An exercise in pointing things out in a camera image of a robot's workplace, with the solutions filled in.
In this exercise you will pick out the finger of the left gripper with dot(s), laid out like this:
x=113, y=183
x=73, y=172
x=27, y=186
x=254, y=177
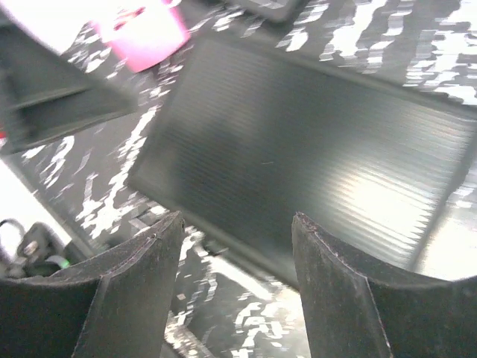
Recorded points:
x=44, y=98

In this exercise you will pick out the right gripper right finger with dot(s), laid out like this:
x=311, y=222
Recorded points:
x=355, y=305

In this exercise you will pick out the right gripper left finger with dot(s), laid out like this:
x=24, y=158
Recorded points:
x=113, y=305

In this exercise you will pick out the black poker chip case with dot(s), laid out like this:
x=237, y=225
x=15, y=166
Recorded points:
x=250, y=135

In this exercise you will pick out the pink wedge box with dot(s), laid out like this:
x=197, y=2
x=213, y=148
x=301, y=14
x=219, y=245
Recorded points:
x=141, y=33

